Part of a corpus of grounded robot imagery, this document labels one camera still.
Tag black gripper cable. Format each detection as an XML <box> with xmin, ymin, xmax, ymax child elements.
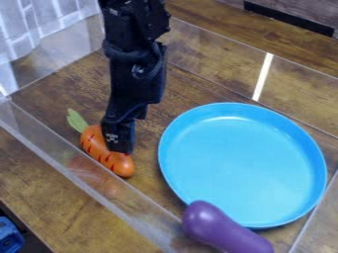
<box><xmin>101</xmin><ymin>39</ymin><xmax>167</xmax><ymax>80</ymax></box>

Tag blue round plastic tray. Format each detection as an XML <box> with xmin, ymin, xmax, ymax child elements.
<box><xmin>159</xmin><ymin>103</ymin><xmax>327</xmax><ymax>229</ymax></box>

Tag white checkered curtain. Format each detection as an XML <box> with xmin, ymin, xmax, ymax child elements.
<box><xmin>0</xmin><ymin>0</ymin><xmax>103</xmax><ymax>97</ymax></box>

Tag orange toy carrot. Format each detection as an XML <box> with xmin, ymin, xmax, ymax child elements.
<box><xmin>65</xmin><ymin>109</ymin><xmax>135</xmax><ymax>178</ymax></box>

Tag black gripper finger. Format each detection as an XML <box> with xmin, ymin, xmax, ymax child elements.
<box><xmin>100</xmin><ymin>120</ymin><xmax>135</xmax><ymax>154</ymax></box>

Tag purple toy eggplant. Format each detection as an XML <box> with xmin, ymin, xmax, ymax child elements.
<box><xmin>181</xmin><ymin>201</ymin><xmax>275</xmax><ymax>253</ymax></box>

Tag dark baseboard strip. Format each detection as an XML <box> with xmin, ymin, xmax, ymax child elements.
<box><xmin>243</xmin><ymin>1</ymin><xmax>334</xmax><ymax>38</ymax></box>

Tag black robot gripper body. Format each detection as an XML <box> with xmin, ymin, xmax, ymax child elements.
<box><xmin>97</xmin><ymin>0</ymin><xmax>169</xmax><ymax>123</ymax></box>

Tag blue plastic object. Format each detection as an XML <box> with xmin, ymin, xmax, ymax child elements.
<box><xmin>0</xmin><ymin>216</ymin><xmax>25</xmax><ymax>253</ymax></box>

